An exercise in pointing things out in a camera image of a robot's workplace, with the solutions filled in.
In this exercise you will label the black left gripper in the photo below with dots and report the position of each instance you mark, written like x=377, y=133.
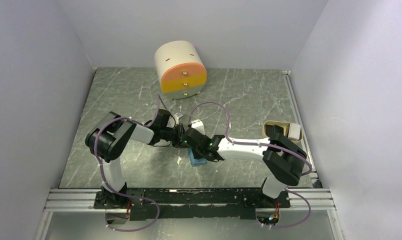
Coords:
x=181, y=131

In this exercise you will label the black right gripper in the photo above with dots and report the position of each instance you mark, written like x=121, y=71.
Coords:
x=197, y=155

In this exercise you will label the blue leather card holder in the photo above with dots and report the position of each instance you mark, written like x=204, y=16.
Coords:
x=194, y=161

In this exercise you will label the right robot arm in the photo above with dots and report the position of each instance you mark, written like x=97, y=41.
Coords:
x=284, y=159

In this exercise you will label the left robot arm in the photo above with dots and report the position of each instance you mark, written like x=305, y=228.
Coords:
x=110, y=136

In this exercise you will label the beige card tray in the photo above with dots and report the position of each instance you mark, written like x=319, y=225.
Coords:
x=271, y=126

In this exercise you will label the stack of credit cards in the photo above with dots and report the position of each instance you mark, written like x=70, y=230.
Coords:
x=294, y=132

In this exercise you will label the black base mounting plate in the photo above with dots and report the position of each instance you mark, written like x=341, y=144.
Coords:
x=185, y=203

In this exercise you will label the round cream drawer cabinet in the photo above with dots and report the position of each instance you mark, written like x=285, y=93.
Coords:
x=180, y=71

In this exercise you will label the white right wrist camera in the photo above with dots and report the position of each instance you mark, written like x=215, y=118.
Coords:
x=198, y=125

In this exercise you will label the right side aluminium rail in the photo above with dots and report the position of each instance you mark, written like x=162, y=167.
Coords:
x=313, y=176

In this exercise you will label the aluminium frame rail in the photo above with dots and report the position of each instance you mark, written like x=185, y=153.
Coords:
x=69, y=215

